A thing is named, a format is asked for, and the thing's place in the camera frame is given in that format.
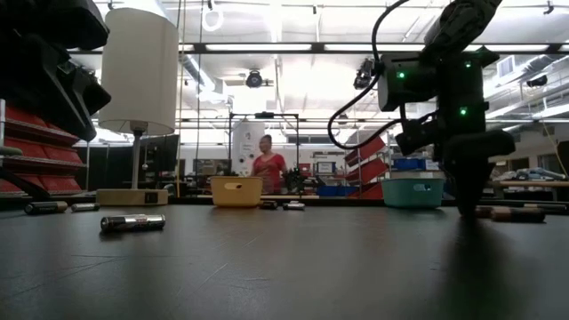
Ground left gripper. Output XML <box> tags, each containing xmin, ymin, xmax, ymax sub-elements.
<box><xmin>0</xmin><ymin>37</ymin><xmax>112</xmax><ymax>142</ymax></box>

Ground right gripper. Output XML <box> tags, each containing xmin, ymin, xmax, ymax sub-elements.
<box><xmin>395</xmin><ymin>48</ymin><xmax>517</xmax><ymax>220</ymax></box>

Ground teal plastic basket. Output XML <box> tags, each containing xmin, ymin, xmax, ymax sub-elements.
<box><xmin>381</xmin><ymin>177</ymin><xmax>445</xmax><ymax>210</ymax></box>

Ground red bin rack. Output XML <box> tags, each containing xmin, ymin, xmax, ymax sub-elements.
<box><xmin>0</xmin><ymin>100</ymin><xmax>86</xmax><ymax>196</ymax></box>
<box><xmin>344</xmin><ymin>135</ymin><xmax>390</xmax><ymax>200</ymax></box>

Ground blue storage bins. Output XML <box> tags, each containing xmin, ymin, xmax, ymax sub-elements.
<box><xmin>393</xmin><ymin>158</ymin><xmax>441</xmax><ymax>172</ymax></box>
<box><xmin>316</xmin><ymin>185</ymin><xmax>359</xmax><ymax>197</ymax></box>

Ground wooden workbench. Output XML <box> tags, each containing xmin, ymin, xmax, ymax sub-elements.
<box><xmin>488</xmin><ymin>166</ymin><xmax>569</xmax><ymax>201</ymax></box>

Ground white shade wooden lamp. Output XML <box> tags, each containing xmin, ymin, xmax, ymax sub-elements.
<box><xmin>96</xmin><ymin>6</ymin><xmax>180</xmax><ymax>207</ymax></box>

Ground black background monitor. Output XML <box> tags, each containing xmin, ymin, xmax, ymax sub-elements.
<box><xmin>140</xmin><ymin>134</ymin><xmax>180</xmax><ymax>179</ymax></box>

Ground long ceiling light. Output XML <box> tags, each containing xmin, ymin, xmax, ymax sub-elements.
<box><xmin>464</xmin><ymin>43</ymin><xmax>550</xmax><ymax>52</ymax></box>
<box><xmin>324</xmin><ymin>43</ymin><xmax>426</xmax><ymax>52</ymax></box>
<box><xmin>204</xmin><ymin>43</ymin><xmax>313</xmax><ymax>52</ymax></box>

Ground black ceiling spotlight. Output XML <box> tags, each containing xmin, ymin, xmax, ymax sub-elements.
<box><xmin>353</xmin><ymin>60</ymin><xmax>375</xmax><ymax>90</ymax></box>

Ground dark potted plant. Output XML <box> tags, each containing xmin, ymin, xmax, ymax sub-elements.
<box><xmin>283</xmin><ymin>167</ymin><xmax>308</xmax><ymax>195</ymax></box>

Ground white cylinder tank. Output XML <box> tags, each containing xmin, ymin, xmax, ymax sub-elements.
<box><xmin>230</xmin><ymin>120</ymin><xmax>267</xmax><ymax>177</ymax></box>

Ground yellow plastic basket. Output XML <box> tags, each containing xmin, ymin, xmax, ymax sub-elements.
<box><xmin>210</xmin><ymin>176</ymin><xmax>264</xmax><ymax>209</ymax></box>

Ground person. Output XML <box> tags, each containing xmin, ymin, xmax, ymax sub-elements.
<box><xmin>250</xmin><ymin>134</ymin><xmax>289</xmax><ymax>196</ymax></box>

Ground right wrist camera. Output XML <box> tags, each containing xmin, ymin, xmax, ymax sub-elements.
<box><xmin>377</xmin><ymin>52</ymin><xmax>439</xmax><ymax>112</ymax></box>

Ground white hanging ring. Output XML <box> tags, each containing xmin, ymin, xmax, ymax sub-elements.
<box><xmin>202</xmin><ymin>6</ymin><xmax>224</xmax><ymax>33</ymax></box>

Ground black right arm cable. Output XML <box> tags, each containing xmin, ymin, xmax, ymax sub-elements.
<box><xmin>326</xmin><ymin>0</ymin><xmax>413</xmax><ymax>151</ymax></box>

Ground black ceiling camera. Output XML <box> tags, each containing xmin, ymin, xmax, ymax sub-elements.
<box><xmin>244</xmin><ymin>69</ymin><xmax>264</xmax><ymax>89</ymax></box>

